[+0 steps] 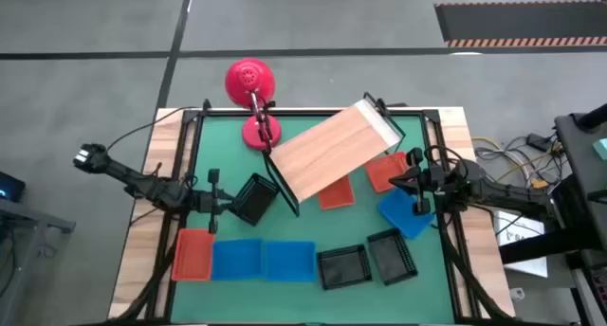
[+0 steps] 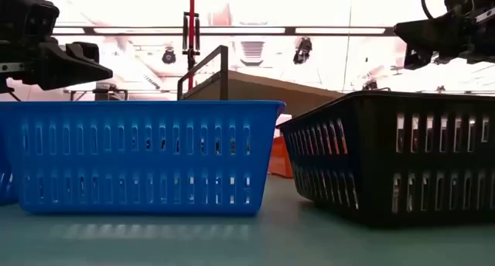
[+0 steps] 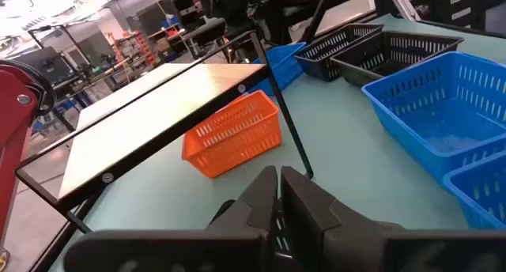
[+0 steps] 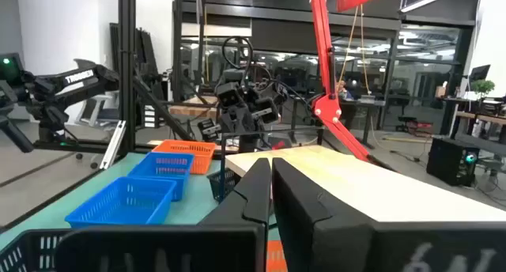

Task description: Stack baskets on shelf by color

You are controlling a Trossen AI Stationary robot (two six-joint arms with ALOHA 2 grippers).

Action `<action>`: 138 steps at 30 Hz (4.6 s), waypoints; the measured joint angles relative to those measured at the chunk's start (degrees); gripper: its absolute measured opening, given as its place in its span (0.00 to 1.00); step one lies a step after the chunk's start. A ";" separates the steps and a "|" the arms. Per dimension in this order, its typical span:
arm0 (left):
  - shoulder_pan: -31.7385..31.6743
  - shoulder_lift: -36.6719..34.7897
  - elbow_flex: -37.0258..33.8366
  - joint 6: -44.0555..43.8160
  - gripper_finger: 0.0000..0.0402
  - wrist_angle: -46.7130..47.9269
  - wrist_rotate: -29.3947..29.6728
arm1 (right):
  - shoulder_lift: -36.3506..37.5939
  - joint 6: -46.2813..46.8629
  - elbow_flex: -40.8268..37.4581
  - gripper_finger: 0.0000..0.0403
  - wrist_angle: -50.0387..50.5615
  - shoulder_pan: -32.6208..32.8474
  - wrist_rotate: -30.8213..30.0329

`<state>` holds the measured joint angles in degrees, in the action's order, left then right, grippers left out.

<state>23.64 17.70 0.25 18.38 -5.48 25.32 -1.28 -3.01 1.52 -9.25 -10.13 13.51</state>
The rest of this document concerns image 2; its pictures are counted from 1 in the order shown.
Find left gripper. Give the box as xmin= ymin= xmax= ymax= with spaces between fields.
xmin=0 ymin=36 xmax=114 ymax=94

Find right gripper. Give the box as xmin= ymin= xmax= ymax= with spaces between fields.
xmin=393 ymin=2 xmax=495 ymax=71

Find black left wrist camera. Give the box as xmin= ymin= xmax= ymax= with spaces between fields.
xmin=0 ymin=0 xmax=61 ymax=43

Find green table mat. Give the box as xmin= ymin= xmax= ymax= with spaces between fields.
xmin=0 ymin=175 xmax=495 ymax=266

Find overhead light bar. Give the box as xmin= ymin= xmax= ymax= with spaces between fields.
xmin=52 ymin=25 xmax=398 ymax=37

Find blue plastic slotted basket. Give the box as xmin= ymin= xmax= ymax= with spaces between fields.
xmin=0 ymin=114 xmax=20 ymax=206
xmin=0 ymin=99 xmax=287 ymax=216

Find orange plastic slotted basket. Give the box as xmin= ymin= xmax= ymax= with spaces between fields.
xmin=268 ymin=136 xmax=295 ymax=179

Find wooden shelf with black frame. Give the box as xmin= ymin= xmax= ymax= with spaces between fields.
xmin=176 ymin=44 xmax=346 ymax=118

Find red desk lamp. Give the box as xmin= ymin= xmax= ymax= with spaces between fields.
xmin=169 ymin=0 xmax=216 ymax=92

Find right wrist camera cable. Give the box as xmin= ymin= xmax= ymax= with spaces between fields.
xmin=420 ymin=0 xmax=454 ymax=22

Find black plastic slotted basket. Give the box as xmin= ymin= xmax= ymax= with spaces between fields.
xmin=276 ymin=90 xmax=495 ymax=229

